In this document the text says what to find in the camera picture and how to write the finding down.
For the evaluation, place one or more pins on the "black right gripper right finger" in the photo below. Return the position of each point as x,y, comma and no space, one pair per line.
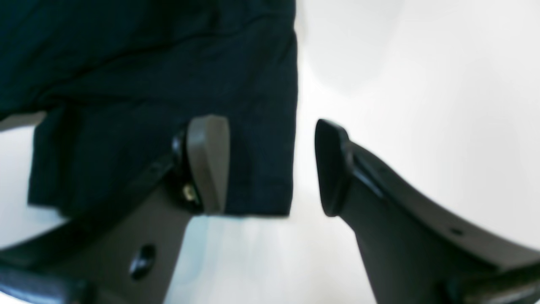
415,251

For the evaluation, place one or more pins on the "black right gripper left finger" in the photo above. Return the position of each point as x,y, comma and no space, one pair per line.
125,250

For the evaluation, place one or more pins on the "black t-shirt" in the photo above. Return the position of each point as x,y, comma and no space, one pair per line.
117,80

